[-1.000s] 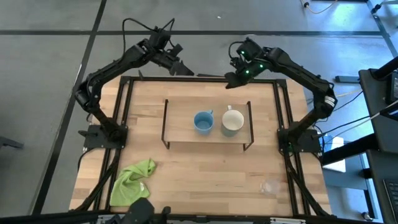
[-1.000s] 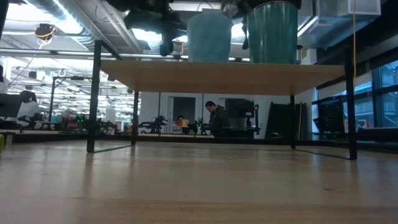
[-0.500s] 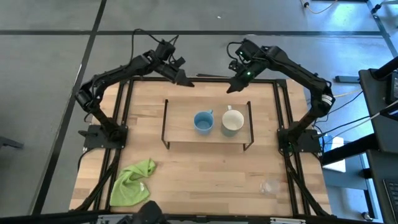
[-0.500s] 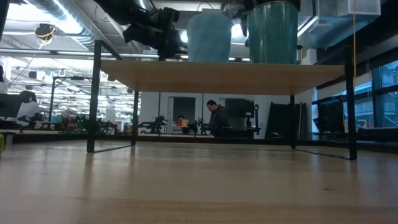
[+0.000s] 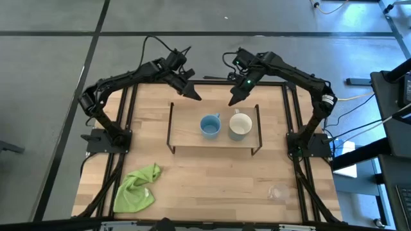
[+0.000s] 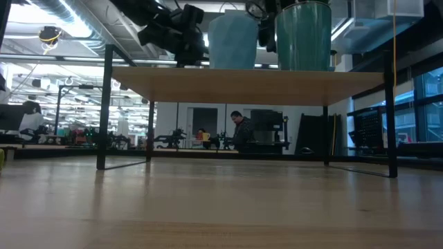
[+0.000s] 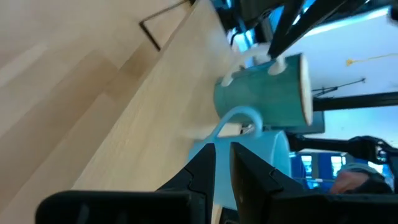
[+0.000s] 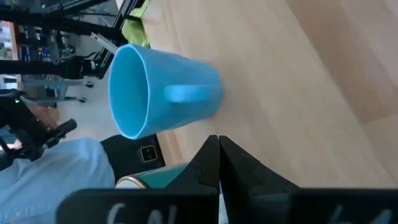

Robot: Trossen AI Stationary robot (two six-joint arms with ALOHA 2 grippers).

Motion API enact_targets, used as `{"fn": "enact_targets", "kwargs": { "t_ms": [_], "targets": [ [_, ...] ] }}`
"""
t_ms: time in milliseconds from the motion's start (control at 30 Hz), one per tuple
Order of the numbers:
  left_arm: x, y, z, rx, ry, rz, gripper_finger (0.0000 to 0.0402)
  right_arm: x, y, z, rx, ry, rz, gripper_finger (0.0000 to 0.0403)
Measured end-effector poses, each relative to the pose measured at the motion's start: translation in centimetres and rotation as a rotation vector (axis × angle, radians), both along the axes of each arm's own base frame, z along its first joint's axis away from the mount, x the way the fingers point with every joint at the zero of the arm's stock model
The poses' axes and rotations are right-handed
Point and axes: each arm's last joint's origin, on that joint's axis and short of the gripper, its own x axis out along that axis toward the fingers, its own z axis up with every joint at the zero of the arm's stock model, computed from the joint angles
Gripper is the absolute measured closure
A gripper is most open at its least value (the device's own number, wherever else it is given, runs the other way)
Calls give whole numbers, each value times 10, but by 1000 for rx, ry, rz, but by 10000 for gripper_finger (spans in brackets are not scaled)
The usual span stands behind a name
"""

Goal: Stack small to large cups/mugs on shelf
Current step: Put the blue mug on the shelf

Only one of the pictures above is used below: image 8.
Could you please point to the person's hand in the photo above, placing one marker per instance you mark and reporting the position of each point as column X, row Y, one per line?
column 46, row 116

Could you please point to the black metal table frame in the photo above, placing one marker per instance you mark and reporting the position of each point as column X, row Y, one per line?
column 124, row 12

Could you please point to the person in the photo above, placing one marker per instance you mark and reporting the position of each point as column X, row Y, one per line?
column 62, row 174

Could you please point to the black table-level camera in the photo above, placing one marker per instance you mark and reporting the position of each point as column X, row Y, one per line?
column 133, row 155

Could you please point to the large teal ribbed mug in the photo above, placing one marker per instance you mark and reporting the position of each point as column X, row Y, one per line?
column 155, row 179

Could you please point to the green cloth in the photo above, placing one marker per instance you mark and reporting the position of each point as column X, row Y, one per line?
column 135, row 31

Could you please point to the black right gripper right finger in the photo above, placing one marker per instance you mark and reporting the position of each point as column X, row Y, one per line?
column 248, row 186

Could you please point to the black wheeled stand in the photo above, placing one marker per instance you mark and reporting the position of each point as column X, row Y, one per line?
column 46, row 68

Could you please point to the silver aluminium bracket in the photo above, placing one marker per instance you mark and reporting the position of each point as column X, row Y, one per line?
column 104, row 42

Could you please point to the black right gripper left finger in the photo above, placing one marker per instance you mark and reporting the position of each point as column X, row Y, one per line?
column 199, row 180

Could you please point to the light blue mug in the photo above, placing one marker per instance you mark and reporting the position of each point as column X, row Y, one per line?
column 174, row 77

